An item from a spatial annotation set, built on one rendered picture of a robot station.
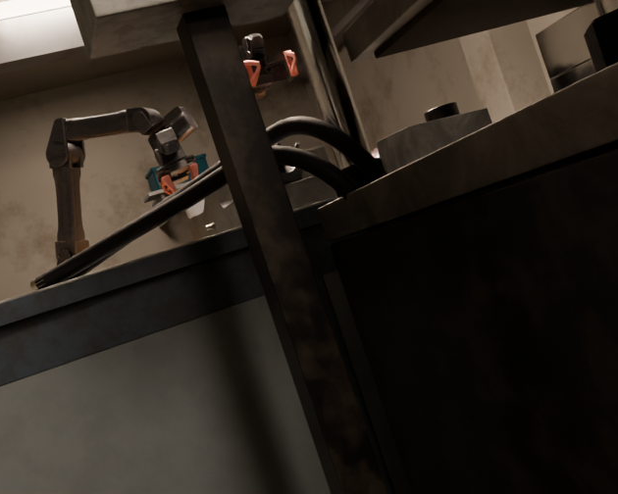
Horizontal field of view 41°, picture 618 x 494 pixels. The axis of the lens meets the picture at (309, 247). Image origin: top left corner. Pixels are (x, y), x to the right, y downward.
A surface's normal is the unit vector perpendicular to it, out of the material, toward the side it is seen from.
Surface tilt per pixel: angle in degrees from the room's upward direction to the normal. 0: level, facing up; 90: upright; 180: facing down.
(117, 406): 90
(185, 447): 90
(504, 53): 90
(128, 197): 90
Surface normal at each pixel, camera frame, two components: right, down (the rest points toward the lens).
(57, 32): 0.32, -0.11
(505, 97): -0.90, 0.29
